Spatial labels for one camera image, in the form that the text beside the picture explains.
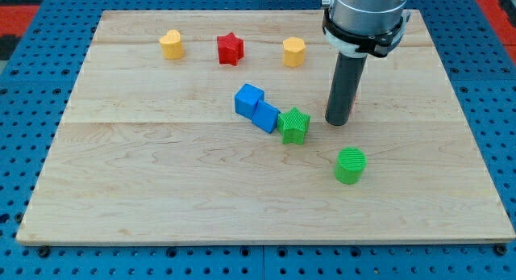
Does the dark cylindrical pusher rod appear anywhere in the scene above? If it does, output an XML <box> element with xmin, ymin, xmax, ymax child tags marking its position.
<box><xmin>325</xmin><ymin>53</ymin><xmax>366</xmax><ymax>126</ymax></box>

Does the black white tool mount collar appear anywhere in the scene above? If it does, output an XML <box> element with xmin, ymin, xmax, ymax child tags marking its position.
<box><xmin>322</xmin><ymin>9</ymin><xmax>411</xmax><ymax>58</ymax></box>

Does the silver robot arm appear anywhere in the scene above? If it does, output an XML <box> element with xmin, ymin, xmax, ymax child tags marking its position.
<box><xmin>321</xmin><ymin>0</ymin><xmax>410</xmax><ymax>126</ymax></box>

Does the yellow hexagon block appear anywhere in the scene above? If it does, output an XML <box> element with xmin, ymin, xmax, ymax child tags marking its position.
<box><xmin>282</xmin><ymin>36</ymin><xmax>306</xmax><ymax>68</ymax></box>

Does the green star block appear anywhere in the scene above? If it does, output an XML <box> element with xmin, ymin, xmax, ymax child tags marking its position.
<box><xmin>277</xmin><ymin>107</ymin><xmax>310</xmax><ymax>145</ymax></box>

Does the green cylinder block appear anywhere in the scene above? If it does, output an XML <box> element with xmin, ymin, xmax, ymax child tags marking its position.
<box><xmin>334</xmin><ymin>147</ymin><xmax>368</xmax><ymax>185</ymax></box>

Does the blue cube block lower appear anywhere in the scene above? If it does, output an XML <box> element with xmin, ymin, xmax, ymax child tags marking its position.
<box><xmin>252</xmin><ymin>100</ymin><xmax>281</xmax><ymax>133</ymax></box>

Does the blue cube block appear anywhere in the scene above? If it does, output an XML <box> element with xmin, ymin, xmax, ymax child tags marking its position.
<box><xmin>252</xmin><ymin>100</ymin><xmax>281</xmax><ymax>133</ymax></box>
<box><xmin>234</xmin><ymin>84</ymin><xmax>264</xmax><ymax>119</ymax></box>

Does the blue cube block upper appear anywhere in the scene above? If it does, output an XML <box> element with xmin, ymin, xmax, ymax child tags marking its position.
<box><xmin>234</xmin><ymin>84</ymin><xmax>264</xmax><ymax>119</ymax></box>

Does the red star block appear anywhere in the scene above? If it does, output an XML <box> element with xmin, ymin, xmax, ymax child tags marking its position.
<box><xmin>217</xmin><ymin>32</ymin><xmax>244</xmax><ymax>66</ymax></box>

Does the wooden board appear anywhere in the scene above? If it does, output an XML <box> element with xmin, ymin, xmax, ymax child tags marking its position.
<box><xmin>16</xmin><ymin>10</ymin><xmax>515</xmax><ymax>246</ymax></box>

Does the yellow heart block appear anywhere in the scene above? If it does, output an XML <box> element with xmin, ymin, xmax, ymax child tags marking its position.
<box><xmin>159</xmin><ymin>29</ymin><xmax>185</xmax><ymax>60</ymax></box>

